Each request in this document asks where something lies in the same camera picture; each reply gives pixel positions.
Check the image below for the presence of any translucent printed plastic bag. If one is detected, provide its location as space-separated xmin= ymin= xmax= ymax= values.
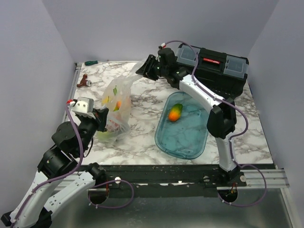
xmin=101 ymin=60 xmax=144 ymax=140

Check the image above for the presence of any green fake fruit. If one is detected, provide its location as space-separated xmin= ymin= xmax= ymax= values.
xmin=96 ymin=131 xmax=117 ymax=143

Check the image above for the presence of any red fake fruit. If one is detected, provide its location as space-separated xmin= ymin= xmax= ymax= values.
xmin=106 ymin=119 xmax=121 ymax=133

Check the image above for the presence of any green handled screwdriver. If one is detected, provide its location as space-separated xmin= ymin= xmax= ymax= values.
xmin=84 ymin=59 xmax=109 ymax=66

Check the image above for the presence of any black toolbox red handle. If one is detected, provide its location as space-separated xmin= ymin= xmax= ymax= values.
xmin=174 ymin=43 xmax=249 ymax=99

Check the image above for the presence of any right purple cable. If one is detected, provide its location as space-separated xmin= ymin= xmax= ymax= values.
xmin=160 ymin=40 xmax=268 ymax=207

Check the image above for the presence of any teal transparent plastic tray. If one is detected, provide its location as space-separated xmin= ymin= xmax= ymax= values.
xmin=154 ymin=92 xmax=209 ymax=160

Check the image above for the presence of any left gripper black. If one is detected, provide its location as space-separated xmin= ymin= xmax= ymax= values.
xmin=76 ymin=107 xmax=110 ymax=156

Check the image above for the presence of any brown water tap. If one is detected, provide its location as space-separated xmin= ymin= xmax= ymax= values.
xmin=76 ymin=74 xmax=92 ymax=88

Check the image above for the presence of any aluminium frame rail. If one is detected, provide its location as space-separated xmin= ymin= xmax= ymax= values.
xmin=237 ymin=169 xmax=290 ymax=189

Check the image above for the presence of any orange green fake mango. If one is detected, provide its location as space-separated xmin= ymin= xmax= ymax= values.
xmin=168 ymin=104 xmax=183 ymax=122

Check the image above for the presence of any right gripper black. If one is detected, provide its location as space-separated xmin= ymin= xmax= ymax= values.
xmin=134 ymin=55 xmax=167 ymax=82

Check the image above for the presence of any black mounting base rail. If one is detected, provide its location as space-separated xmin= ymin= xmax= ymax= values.
xmin=98 ymin=165 xmax=247 ymax=198

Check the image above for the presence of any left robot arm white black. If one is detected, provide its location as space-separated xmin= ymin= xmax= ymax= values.
xmin=1 ymin=108 xmax=109 ymax=228

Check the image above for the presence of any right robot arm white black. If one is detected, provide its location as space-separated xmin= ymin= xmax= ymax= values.
xmin=135 ymin=47 xmax=239 ymax=186

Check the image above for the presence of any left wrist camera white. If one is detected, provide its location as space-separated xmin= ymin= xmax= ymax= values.
xmin=71 ymin=97 xmax=94 ymax=118

